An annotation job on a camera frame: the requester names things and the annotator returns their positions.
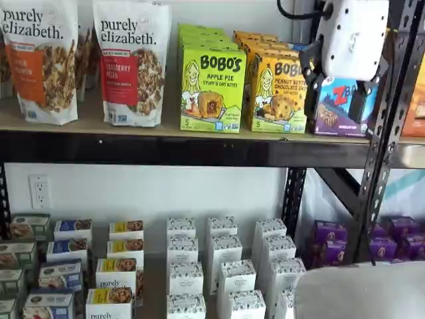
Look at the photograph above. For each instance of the purple snack box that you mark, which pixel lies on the purple snack box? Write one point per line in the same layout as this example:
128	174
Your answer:
378	231
416	247
333	254
328	231
403	227
382	249

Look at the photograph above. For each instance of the granola bag red label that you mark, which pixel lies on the granola bag red label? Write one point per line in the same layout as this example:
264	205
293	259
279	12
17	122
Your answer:
133	66

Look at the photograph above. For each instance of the yellow white granola box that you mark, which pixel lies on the yellow white granola box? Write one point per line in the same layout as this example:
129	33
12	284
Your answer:
109	304
126	229
124	248
116	274

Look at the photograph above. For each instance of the white wall outlet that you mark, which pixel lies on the white wall outlet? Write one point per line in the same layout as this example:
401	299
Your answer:
40	191

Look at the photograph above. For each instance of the blue purple Zbar box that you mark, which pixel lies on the blue purple Zbar box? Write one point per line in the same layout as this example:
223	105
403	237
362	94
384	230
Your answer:
335	109

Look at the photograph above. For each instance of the white granola bag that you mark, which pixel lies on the white granola bag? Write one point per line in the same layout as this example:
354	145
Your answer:
87	60

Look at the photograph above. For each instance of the white perforated gripper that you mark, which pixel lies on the white perforated gripper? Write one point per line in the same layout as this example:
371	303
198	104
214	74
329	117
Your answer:
352	40

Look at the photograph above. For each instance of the orange carton box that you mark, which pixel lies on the orange carton box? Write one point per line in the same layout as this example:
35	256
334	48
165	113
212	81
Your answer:
415	116

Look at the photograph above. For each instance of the white patterned carton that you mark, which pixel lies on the white patterned carton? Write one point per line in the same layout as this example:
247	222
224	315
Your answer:
225	249
186	307
285	305
186	277
181	226
182	247
247	305
279	247
285	272
236	279
221	226
270	227

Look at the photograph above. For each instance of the black metal shelving rack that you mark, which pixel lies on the black metal shelving rack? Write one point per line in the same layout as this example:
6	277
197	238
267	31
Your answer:
411	156
199	149

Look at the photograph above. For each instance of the yellow Bobo's peanut butter box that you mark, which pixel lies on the yellow Bobo's peanut butter box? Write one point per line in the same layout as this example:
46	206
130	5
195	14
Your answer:
269	50
275	99
254	34
262	41

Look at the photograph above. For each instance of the dark green food box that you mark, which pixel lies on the dark green food box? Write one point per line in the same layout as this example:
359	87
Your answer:
11	282
7	309
31	224
16	254

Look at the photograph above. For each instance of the green Bobo's apple pie box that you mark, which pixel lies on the green Bobo's apple pie box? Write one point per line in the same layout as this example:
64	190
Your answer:
212	89
199	28
206	36

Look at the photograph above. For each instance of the blue white food box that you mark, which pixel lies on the blue white food box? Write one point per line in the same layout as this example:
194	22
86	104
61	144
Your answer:
66	249
59	276
48	305
73	229

